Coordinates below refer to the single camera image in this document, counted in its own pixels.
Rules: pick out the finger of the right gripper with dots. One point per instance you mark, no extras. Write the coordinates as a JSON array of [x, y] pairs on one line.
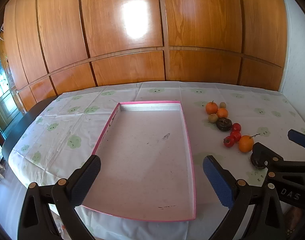
[[297, 137], [270, 155]]

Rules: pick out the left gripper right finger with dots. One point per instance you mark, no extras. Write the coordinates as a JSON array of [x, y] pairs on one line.
[[266, 220]]

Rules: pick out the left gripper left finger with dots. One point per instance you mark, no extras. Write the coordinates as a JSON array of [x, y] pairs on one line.
[[36, 220]]

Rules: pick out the orange with long stem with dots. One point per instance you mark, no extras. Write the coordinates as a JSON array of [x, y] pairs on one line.
[[246, 143]]

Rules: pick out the red tomato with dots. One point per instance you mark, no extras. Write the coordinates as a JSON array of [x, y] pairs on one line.
[[236, 127], [229, 141], [236, 135]]

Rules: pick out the small orange tangerine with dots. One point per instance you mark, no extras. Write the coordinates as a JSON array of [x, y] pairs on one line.
[[222, 113]]

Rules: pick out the small green-brown fruit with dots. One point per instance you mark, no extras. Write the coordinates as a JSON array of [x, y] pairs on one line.
[[222, 104]]

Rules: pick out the orange with stem top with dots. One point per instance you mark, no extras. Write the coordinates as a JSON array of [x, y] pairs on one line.
[[211, 108]]

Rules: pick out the dark brown fruit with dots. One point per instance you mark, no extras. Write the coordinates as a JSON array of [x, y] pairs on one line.
[[224, 124], [258, 160]]

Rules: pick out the dark brown fruit on cloth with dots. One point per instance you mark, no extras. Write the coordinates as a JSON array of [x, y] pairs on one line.
[[224, 124]]

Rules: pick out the white cloud-print tablecloth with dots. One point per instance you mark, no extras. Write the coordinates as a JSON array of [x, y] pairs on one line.
[[63, 137]]

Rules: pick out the pink cardboard tray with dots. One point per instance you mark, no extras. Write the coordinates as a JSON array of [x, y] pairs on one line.
[[147, 170]]

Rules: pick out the glass door window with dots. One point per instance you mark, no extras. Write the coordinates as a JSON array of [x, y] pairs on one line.
[[8, 108]]

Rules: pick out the wooden wall cabinet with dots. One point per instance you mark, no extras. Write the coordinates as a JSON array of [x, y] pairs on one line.
[[50, 47]]

